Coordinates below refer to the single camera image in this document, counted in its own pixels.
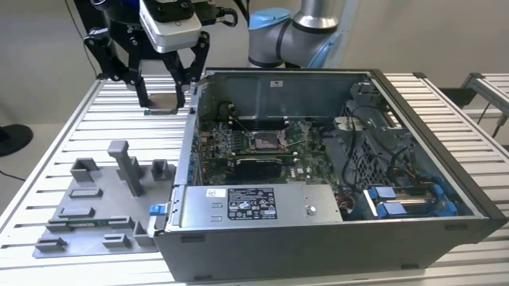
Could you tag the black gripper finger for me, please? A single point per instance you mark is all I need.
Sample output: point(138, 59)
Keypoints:
point(197, 65)
point(115, 70)

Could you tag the silver CPU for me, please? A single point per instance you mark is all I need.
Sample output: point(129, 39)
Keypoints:
point(164, 102)

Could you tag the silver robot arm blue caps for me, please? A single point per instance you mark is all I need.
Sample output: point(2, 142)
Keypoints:
point(278, 41)

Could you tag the black RAM slot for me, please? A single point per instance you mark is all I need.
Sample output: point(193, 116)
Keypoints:
point(261, 119)

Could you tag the CPU socket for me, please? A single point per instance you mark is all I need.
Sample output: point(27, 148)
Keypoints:
point(266, 141)

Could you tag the metal locking lever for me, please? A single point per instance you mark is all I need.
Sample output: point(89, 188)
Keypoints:
point(241, 124)

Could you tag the black round stand foot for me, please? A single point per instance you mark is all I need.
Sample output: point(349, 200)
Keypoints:
point(15, 140)

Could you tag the black expansion card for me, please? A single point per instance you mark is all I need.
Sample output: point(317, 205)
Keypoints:
point(258, 169)

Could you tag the green motherboard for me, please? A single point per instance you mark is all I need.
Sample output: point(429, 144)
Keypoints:
point(306, 162)

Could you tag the white barcode sticker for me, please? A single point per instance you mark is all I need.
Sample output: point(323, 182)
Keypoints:
point(216, 192)

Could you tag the blue case latch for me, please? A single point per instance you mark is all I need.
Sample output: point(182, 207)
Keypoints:
point(157, 209)

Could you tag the black label sticker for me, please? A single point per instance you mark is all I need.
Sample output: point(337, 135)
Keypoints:
point(250, 204)

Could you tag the grey metal drive cage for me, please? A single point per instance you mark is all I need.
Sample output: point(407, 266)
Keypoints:
point(369, 155)

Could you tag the silver power supply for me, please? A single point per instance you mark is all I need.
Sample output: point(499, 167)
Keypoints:
point(319, 202)

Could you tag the grey parts rack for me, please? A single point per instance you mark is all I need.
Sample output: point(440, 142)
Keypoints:
point(115, 238)

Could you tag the blue disk carrier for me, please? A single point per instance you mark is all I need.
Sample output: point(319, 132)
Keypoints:
point(385, 192)
point(392, 209)

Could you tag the dark grey open PC case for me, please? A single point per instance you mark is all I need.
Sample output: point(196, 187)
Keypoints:
point(278, 253)

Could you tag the aluminium side table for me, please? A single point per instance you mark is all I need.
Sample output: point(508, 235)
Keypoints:
point(487, 86)

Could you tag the black upright post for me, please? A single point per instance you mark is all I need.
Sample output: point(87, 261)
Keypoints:
point(86, 15)

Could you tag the small case wall sticker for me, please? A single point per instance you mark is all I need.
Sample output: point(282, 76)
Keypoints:
point(276, 83)

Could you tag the black table bracket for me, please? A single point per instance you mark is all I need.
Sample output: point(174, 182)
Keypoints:
point(457, 96)

